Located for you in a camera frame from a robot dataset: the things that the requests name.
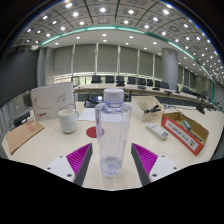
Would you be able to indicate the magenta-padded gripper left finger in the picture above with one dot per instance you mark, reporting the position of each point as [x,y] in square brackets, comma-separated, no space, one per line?
[79,159]

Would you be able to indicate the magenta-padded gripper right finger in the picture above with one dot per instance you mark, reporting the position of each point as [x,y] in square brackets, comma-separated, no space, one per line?
[145,159]

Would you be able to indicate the clear plastic water bottle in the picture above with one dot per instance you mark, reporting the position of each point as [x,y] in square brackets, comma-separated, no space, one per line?
[113,133]

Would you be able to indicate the flat round red coaster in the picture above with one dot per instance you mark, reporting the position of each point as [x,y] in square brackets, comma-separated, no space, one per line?
[90,132]

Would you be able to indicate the white remote control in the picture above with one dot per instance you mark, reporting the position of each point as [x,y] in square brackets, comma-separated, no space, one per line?
[157,131]

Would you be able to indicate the white ceramic mug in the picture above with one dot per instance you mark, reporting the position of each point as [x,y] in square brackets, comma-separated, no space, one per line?
[68,121]

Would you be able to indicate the red-sided open cardboard box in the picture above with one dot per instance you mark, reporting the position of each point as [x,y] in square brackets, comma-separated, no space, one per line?
[181,135]

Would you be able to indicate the white paper sheet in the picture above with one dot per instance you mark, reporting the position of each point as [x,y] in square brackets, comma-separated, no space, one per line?
[88,115]

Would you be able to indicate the open cream-white box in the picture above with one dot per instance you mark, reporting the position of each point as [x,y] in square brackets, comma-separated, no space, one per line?
[141,111]

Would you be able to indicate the black desk device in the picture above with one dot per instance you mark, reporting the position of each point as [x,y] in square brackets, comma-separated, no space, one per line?
[91,100]

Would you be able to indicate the brown cardboard envelope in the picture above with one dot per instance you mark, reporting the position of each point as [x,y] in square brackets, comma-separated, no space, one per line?
[23,135]

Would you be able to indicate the white cardboard paper carton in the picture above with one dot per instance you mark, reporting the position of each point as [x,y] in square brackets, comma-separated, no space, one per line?
[50,101]

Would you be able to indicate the black desk microphones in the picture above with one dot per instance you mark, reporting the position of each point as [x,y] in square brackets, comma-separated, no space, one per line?
[142,87]

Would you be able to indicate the long curved conference desk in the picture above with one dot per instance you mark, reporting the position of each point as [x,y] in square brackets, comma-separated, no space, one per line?
[90,87]

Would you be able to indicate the row of black office chairs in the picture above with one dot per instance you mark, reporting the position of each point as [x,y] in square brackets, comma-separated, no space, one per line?
[110,79]

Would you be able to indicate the round ceiling lights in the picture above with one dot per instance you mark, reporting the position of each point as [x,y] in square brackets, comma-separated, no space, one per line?
[102,9]

